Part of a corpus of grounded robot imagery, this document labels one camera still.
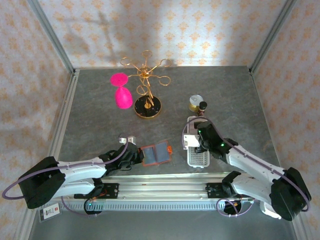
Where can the white perforated plastic basket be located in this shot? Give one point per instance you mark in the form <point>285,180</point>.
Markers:
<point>197,161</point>

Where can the orange card holder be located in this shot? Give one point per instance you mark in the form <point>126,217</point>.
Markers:
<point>161,152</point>

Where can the grey striped credit card stack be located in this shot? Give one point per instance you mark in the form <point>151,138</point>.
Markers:
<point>192,128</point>

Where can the small dark-capped spice bottle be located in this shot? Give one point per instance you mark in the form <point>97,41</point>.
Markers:
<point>203,106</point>

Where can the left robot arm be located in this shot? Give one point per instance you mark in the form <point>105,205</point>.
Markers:
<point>80,170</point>

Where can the gold tin can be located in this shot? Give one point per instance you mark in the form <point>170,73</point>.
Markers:
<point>195,100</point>

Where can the pink wine glass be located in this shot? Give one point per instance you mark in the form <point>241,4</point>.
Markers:
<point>123,98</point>

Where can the black round device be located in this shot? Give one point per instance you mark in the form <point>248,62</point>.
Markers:
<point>93,212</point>
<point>228,207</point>

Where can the clear sleeved label tag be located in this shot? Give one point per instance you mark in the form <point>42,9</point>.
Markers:
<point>51,213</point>

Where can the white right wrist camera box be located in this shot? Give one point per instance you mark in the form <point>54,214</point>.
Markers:
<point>190,141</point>

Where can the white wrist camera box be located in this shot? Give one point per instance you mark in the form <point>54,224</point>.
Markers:
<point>190,141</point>
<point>127,140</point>

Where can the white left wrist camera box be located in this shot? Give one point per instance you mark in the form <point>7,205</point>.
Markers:
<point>127,140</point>

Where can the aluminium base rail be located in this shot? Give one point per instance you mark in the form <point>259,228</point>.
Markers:
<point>162,191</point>

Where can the aluminium table side rail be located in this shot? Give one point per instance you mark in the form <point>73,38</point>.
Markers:
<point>257,92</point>
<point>66,107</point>

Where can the aluminium frame post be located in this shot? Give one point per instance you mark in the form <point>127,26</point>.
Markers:
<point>270,37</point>
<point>53,37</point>

